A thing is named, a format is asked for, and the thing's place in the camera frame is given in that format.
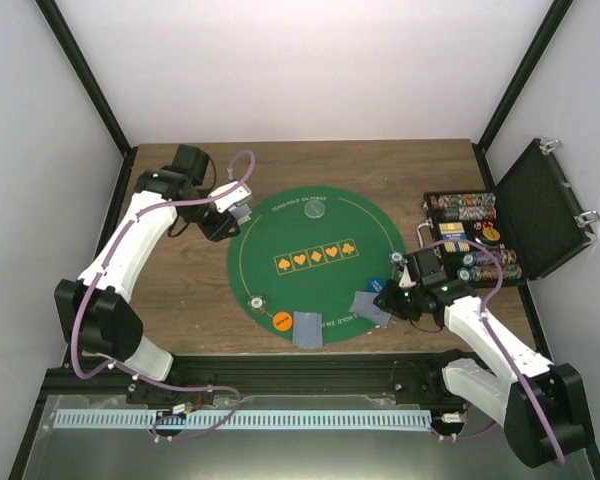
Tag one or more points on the round green poker mat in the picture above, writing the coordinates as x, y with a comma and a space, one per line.
312, 265

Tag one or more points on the dealt cards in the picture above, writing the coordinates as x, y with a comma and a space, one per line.
363, 306
307, 330

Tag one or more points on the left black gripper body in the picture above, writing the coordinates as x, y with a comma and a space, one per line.
211, 231

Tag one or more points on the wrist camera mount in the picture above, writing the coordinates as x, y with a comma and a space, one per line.
406, 282
230, 195

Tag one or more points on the orange big blind button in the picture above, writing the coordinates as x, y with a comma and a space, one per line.
282, 321

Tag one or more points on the chip row in case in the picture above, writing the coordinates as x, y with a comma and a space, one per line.
492, 257
462, 200
468, 213
489, 273

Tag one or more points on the blue playing card deck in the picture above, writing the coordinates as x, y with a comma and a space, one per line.
242, 213

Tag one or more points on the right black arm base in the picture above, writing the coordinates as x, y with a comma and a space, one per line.
424, 387

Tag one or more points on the black poker set case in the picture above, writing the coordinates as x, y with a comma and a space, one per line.
538, 216

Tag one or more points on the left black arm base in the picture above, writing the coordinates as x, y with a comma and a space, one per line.
141, 392

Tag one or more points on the blue small blind button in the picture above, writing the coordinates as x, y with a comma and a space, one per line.
376, 284

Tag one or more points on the clear dealer button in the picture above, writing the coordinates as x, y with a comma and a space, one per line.
314, 209

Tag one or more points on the stack of poker chips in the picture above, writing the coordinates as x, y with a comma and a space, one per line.
257, 304

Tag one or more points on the top chip row in case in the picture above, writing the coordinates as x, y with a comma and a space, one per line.
462, 200

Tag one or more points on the black aluminium frame rail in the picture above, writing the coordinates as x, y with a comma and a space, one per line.
293, 374

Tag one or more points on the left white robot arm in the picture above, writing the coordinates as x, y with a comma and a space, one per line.
100, 327

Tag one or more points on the bottom chip row in case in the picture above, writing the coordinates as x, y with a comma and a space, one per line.
489, 273

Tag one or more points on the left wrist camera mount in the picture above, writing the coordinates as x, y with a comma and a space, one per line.
230, 195

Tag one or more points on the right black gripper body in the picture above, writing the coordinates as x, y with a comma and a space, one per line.
403, 305

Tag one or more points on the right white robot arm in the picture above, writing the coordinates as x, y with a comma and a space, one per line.
541, 406

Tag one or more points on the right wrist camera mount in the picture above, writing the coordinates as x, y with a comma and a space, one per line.
406, 282

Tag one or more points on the light blue slotted cable duct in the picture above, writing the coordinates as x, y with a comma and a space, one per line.
383, 420

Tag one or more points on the boxed card deck in case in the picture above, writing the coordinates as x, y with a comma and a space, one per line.
454, 237

